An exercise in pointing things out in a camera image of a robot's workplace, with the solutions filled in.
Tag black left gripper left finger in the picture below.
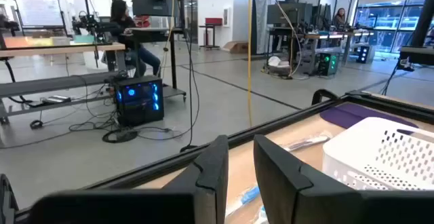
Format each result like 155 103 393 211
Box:
162 134 230 224

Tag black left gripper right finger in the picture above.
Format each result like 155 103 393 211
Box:
253 134 363 224

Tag blue toothbrush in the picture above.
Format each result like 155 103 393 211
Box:
252 205 269 224
225 185 261 218

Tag purple toothbrush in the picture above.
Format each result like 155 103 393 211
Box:
283 134 332 152

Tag white perforated plastic basket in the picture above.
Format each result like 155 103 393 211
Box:
321 116 434 191

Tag dark blue fabric mat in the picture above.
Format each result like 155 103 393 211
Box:
319 102 420 130

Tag computer tower blue lights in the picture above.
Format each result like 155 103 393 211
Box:
114 75 165 127
355 43 376 64

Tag white bag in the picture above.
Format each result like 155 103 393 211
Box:
267 56 291 68

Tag cardboard box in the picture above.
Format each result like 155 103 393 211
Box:
222 40 250 54

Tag computer tower green lights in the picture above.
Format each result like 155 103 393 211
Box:
317 52 340 77

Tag red cabinet on stand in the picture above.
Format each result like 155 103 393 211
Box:
199 17 224 51

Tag black standing desk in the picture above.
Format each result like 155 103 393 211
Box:
121 26 187 102

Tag long workbench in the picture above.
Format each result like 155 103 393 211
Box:
267 26 376 75

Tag person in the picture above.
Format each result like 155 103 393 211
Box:
333 7 347 29
105 0 162 78

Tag grey desk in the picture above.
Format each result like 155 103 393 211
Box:
399 45 434 67

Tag wooden workbench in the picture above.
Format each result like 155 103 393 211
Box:
0 35 126 125

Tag white display board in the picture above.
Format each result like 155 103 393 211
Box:
14 0 65 30

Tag black hanging cable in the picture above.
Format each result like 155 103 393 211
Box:
179 0 201 153

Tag black clamp handle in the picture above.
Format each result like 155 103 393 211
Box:
311 88 340 106

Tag black cable coil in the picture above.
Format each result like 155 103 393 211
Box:
101 128 139 145

